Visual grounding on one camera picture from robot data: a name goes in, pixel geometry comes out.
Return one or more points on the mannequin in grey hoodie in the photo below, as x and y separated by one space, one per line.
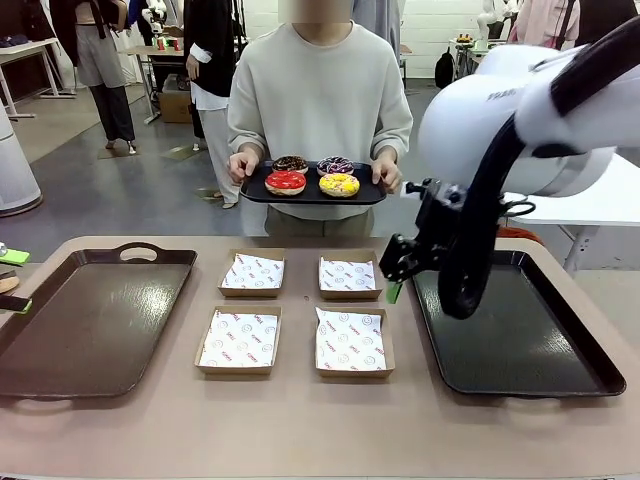
387 20

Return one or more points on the yellow sprinkled donut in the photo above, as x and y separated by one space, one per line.
330 186

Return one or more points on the wooden-top desk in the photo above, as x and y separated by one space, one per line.
140 50

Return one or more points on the person's right hand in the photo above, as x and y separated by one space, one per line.
242 162

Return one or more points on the mannequin in pink garment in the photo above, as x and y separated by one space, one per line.
545 20

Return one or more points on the chocolate sprinkled donut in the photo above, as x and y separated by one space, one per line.
280 164

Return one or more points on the mannequin with dark grey trousers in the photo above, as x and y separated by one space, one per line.
107 65

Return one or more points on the small kraft cardboard box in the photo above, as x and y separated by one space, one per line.
350 295
250 293

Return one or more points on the person's right forearm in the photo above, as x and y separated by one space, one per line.
246 142

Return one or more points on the brown cardboard shipping box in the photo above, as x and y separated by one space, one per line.
175 107

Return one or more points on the black right wrist camera bracket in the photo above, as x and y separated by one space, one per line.
425 190

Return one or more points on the orange stool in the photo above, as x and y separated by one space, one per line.
520 235

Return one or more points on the white side table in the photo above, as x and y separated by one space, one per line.
600 210

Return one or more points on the large kraft cardboard box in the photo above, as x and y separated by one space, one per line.
350 373
235 370

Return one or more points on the black backpack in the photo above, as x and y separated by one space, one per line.
444 70

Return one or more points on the purple glazed donut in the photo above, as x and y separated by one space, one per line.
326 165

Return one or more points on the black green-tipped left gripper finger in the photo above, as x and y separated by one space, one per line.
15 303
15 256

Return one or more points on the small black serving tray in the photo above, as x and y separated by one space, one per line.
312 191

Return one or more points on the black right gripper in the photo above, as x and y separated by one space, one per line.
435 225

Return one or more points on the white desk with dark items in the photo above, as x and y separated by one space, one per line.
25 47

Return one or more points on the red glazed donut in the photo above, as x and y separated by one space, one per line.
274 182

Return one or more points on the person's left hand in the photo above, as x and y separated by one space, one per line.
387 172

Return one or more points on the tan and black object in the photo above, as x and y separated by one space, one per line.
7 285

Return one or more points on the mannequin with light trousers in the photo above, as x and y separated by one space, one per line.
212 50

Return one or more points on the person in light pullover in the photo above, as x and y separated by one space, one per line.
320 100

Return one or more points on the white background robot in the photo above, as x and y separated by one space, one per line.
154 15

